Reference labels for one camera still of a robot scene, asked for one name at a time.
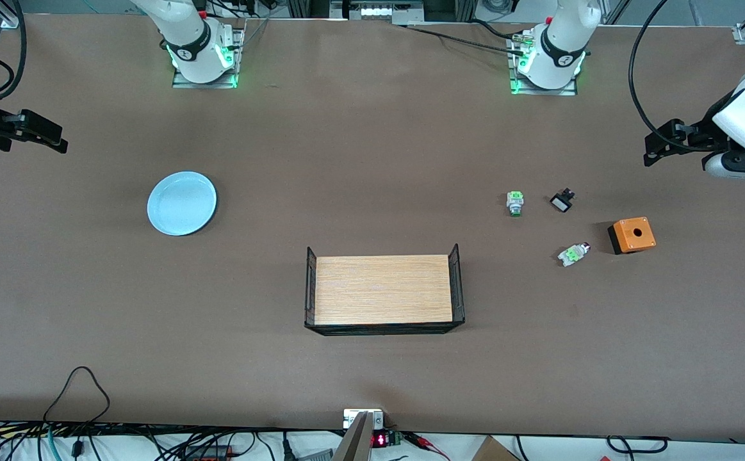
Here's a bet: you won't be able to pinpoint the thin black cable loop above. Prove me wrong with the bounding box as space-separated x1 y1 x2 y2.
42 366 111 426

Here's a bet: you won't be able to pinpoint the orange button enclosure box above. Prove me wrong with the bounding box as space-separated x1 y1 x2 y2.
607 216 657 256

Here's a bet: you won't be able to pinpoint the red black clip lead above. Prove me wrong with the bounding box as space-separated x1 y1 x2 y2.
404 432 453 460

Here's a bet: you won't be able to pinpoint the black square push button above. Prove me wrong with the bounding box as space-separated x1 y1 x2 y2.
549 188 577 214

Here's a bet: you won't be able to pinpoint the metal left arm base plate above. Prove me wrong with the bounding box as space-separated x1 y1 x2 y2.
508 31 579 97

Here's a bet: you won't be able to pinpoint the wooden shelf black mesh sides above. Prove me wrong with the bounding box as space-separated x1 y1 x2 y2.
304 243 466 337

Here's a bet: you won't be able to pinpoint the light blue round plate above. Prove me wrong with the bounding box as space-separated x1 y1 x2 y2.
147 170 218 237

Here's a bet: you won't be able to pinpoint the black cable on table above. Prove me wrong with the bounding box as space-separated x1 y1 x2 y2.
404 19 527 56

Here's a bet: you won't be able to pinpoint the black device white lights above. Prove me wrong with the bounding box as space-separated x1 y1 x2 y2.
329 0 425 25

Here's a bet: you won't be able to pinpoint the grey metal camera mount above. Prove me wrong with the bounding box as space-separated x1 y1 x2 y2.
331 408 386 461

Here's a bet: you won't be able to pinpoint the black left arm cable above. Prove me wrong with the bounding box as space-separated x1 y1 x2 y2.
628 0 732 154

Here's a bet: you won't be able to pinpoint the tangled black cable bundle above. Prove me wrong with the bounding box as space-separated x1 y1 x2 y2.
0 419 347 461

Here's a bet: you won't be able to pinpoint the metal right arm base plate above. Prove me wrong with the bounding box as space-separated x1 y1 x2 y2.
172 26 245 89

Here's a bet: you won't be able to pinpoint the brown cardboard piece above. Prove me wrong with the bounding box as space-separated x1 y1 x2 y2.
471 435 521 461

